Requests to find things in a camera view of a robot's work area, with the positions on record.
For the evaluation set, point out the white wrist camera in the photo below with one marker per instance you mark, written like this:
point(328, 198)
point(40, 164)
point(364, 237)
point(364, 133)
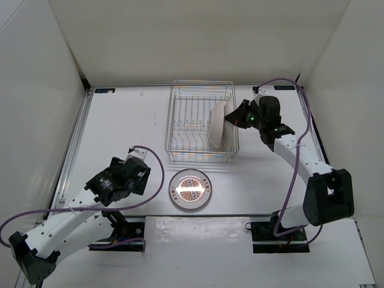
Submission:
point(258, 93)
point(136, 153)

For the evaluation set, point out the left blue table label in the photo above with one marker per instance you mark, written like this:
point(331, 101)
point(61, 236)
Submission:
point(104, 90)

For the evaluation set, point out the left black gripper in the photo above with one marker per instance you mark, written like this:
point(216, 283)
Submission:
point(138, 186)

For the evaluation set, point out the white ribbed plate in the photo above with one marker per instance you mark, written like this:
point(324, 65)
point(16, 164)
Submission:
point(216, 126)

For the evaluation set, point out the metal wire dish rack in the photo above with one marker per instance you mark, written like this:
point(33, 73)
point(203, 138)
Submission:
point(190, 103)

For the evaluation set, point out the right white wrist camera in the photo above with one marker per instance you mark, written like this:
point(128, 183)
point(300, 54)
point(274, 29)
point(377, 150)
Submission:
point(258, 93)

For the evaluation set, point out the blue table label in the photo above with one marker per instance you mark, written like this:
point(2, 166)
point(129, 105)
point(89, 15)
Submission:
point(284, 87)
point(104, 90)

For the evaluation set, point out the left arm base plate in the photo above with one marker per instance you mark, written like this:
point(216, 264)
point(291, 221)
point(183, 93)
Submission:
point(129, 239)

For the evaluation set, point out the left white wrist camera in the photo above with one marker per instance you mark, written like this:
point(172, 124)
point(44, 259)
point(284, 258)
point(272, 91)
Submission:
point(136, 153)

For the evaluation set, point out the plain white plate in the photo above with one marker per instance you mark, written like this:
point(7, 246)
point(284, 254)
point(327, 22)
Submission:
point(227, 136)

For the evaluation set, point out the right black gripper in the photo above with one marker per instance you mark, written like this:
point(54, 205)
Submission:
point(237, 117)

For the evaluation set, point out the right blue table label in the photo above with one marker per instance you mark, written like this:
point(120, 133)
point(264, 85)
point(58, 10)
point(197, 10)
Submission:
point(284, 87)

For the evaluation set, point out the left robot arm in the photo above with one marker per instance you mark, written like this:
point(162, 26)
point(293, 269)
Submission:
point(40, 250)

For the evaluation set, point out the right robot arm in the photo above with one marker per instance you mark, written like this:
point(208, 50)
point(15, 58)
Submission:
point(329, 192)

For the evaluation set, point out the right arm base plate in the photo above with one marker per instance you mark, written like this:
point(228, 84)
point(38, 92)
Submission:
point(265, 242)

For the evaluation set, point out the orange patterned round plate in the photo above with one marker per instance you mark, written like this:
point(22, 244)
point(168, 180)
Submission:
point(190, 189)

